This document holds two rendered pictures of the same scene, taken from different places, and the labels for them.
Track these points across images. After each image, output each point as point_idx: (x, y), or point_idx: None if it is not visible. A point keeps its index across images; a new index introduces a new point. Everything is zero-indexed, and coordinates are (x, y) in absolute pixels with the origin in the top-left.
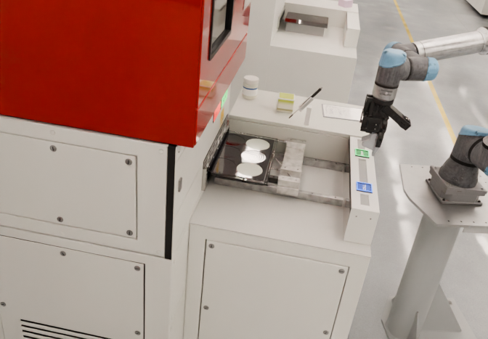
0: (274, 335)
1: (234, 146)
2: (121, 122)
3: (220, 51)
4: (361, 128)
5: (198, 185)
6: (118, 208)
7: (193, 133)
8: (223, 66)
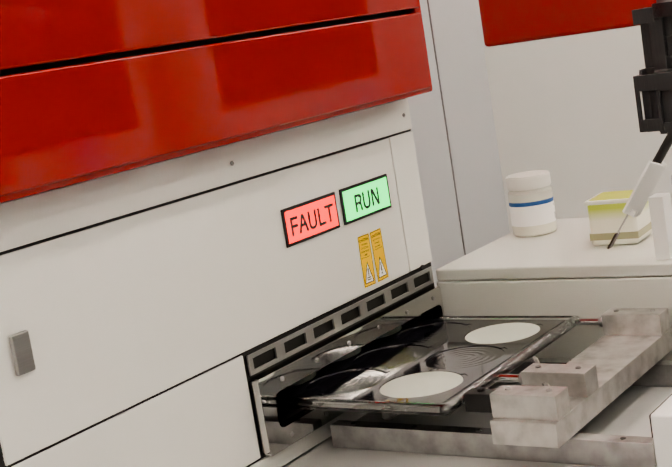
0: None
1: (422, 343)
2: None
3: None
4: (641, 123)
5: (225, 425)
6: None
7: None
8: (200, 29)
